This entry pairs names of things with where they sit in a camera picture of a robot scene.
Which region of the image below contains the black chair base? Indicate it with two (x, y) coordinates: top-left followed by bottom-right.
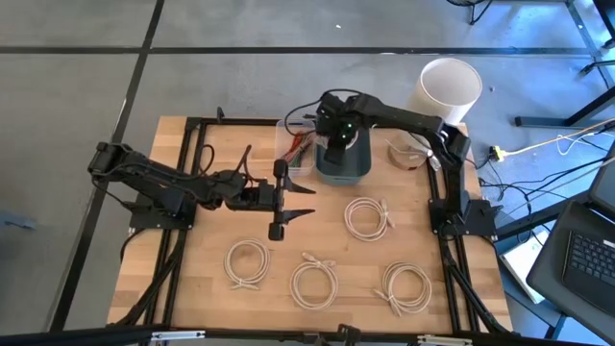
(445, 0), (496, 26)

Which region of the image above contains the blue-grey floor object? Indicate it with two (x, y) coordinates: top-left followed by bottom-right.
(0, 212), (37, 232)

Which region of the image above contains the white book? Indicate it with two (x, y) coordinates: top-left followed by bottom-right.
(498, 229), (552, 305)

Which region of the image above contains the black aluminium table frame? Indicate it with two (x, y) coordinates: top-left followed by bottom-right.
(108, 106), (513, 337)

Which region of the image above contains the dark grey open laptop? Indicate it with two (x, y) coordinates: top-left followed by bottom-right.
(526, 200), (615, 343)

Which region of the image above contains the cream floor cable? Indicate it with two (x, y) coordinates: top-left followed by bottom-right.
(502, 117), (615, 158)

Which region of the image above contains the teal plastic bin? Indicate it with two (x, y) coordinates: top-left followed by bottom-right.
(314, 112), (372, 187)

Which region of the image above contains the clear plastic container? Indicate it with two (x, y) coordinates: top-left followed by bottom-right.
(274, 118), (317, 177)

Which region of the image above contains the black crossbar with silver brackets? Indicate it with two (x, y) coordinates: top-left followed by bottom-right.
(0, 325), (615, 346)

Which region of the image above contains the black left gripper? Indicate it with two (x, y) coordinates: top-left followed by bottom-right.
(239, 159), (317, 242)

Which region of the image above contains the black side table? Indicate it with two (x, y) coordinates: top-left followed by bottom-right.
(494, 189), (615, 346)

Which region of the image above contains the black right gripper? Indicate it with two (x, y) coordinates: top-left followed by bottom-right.
(314, 90), (369, 167)

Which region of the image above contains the black desk leg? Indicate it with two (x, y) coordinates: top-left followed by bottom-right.
(514, 86), (615, 129)

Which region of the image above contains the red cable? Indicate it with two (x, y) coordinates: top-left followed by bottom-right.
(283, 133), (308, 162)

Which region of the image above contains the white usb-c cable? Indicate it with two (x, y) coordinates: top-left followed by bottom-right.
(223, 238), (271, 291)
(343, 196), (396, 243)
(372, 260), (432, 318)
(289, 252), (339, 311)

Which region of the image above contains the small black mount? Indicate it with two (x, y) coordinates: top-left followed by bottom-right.
(335, 324), (362, 346)

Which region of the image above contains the dark laptop screen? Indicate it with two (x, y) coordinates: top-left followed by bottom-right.
(588, 143), (615, 220)

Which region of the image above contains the black desk frame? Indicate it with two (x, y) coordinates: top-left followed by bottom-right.
(564, 0), (615, 78)

